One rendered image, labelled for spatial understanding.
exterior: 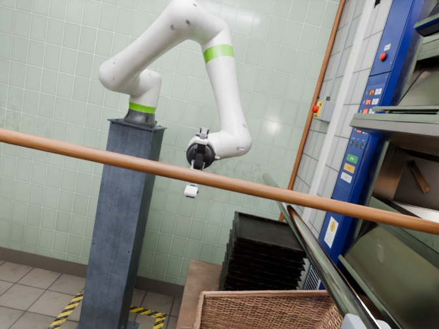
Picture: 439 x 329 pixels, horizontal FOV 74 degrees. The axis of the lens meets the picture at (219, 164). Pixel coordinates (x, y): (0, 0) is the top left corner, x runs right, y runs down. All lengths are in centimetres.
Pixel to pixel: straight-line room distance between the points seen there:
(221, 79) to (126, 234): 84
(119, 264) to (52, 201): 88
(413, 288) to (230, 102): 76
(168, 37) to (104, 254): 103
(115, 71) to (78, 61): 85
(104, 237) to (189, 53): 115
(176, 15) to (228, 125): 39
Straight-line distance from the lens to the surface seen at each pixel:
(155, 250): 214
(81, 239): 227
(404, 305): 92
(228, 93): 107
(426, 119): 74
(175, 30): 107
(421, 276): 93
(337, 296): 41
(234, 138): 102
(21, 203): 239
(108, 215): 147
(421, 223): 81
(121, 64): 123
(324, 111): 159
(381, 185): 113
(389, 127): 83
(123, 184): 140
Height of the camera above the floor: 135
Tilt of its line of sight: 10 degrees down
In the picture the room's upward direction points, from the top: 13 degrees clockwise
